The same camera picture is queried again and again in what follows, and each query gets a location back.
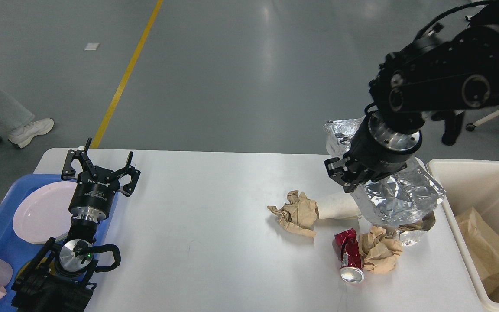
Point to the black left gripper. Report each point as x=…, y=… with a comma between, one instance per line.
x=93, y=197

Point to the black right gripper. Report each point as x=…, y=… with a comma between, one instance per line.
x=376, y=151

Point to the pink plate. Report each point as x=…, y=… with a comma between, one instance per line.
x=44, y=213

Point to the large foil sheet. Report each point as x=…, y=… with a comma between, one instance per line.
x=404, y=197

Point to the brown paper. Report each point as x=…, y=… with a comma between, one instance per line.
x=379, y=252
x=298, y=215
x=420, y=225

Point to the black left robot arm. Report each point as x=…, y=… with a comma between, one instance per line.
x=58, y=278

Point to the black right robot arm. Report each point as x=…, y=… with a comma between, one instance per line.
x=452, y=65

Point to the white paper cup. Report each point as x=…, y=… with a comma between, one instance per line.
x=340, y=206

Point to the small crumpled foil sheet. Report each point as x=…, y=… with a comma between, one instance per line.
x=410, y=238

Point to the crushed red soda can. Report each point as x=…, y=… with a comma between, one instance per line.
x=351, y=261

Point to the person legs at left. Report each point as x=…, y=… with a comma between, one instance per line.
x=18, y=122

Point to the beige plastic bin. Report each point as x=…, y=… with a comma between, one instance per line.
x=470, y=184

